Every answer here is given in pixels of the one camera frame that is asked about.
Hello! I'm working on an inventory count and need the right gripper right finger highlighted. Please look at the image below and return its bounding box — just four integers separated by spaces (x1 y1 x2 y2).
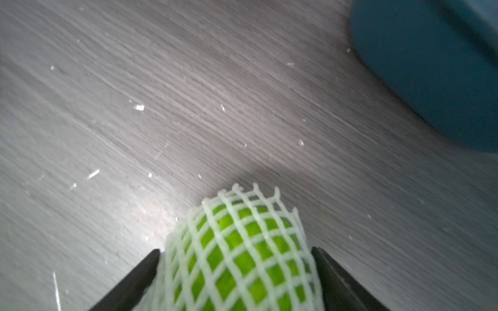
311 247 389 311

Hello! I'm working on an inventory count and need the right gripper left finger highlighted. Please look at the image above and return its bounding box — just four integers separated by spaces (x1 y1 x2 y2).
89 249 161 311

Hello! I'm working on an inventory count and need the green custard apple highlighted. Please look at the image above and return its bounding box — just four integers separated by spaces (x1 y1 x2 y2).
174 200 312 311

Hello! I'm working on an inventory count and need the dark blue plastic tub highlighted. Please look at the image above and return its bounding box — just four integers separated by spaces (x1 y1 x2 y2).
350 1 497 152

